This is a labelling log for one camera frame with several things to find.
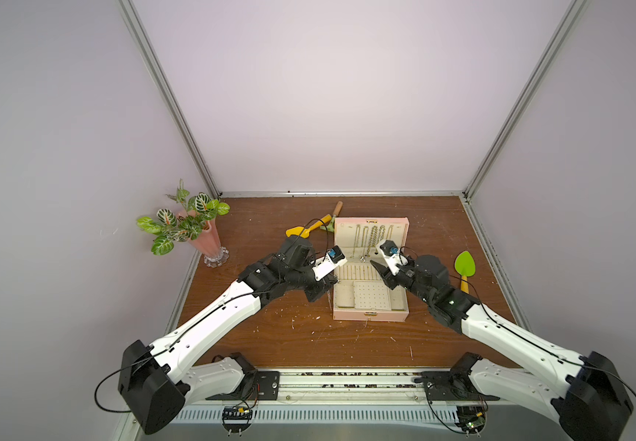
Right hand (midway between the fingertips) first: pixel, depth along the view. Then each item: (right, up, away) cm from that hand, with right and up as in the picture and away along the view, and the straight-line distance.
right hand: (383, 248), depth 77 cm
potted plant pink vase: (-57, +7, +6) cm, 58 cm away
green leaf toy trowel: (+34, -9, +20) cm, 41 cm away
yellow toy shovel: (-25, +3, +32) cm, 41 cm away
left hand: (-14, -8, -4) cm, 17 cm away
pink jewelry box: (-6, -15, +6) cm, 17 cm away
